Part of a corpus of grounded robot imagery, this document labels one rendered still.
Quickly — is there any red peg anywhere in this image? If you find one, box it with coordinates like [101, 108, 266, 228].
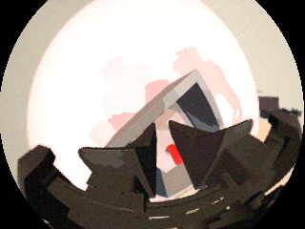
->
[167, 144, 183, 165]

